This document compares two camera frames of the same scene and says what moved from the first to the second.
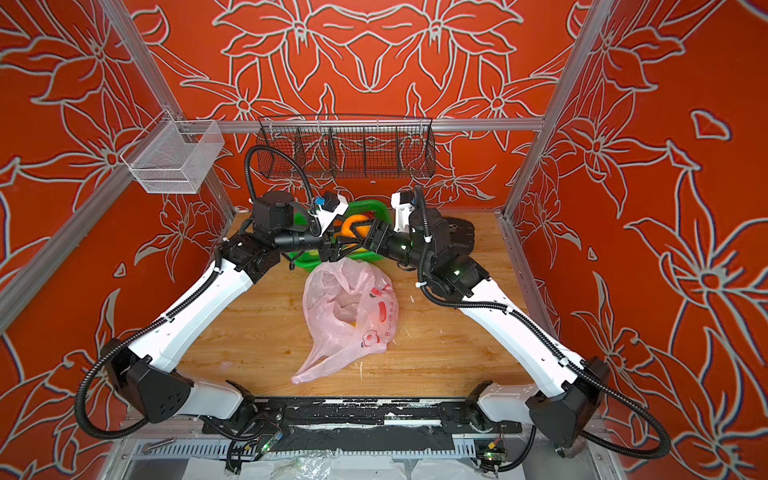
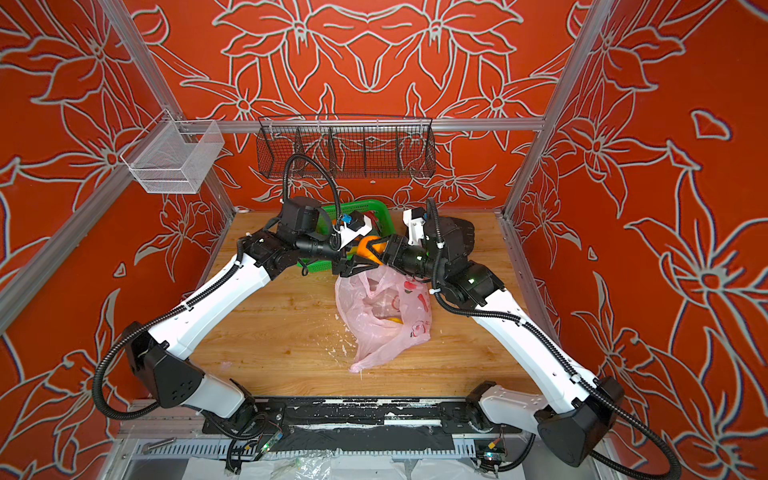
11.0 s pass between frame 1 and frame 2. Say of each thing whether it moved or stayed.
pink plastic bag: moved
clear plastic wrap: stayed
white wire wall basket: stayed
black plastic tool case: stayed
